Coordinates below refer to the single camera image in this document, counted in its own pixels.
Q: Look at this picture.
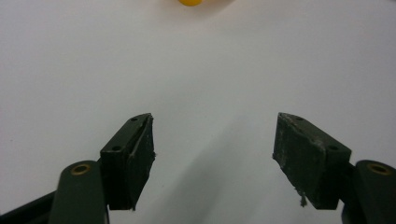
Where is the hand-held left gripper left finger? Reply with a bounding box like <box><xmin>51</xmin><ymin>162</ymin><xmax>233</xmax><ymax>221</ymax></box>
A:
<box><xmin>99</xmin><ymin>112</ymin><xmax>156</xmax><ymax>212</ymax></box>

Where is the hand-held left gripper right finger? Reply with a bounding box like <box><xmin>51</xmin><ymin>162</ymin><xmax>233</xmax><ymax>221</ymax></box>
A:
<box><xmin>272</xmin><ymin>112</ymin><xmax>353</xmax><ymax>210</ymax></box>

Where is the yellow round object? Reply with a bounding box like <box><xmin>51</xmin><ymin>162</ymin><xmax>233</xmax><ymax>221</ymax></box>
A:
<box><xmin>177</xmin><ymin>0</ymin><xmax>204</xmax><ymax>7</ymax></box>

